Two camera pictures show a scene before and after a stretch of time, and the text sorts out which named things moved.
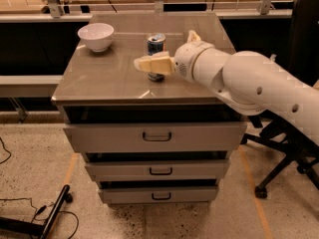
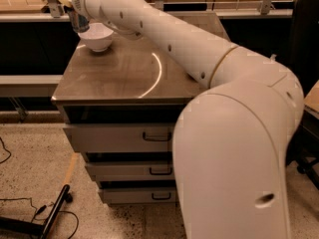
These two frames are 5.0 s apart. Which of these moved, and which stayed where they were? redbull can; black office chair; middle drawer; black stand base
Moved: redbull can
Stayed: black office chair; middle drawer; black stand base
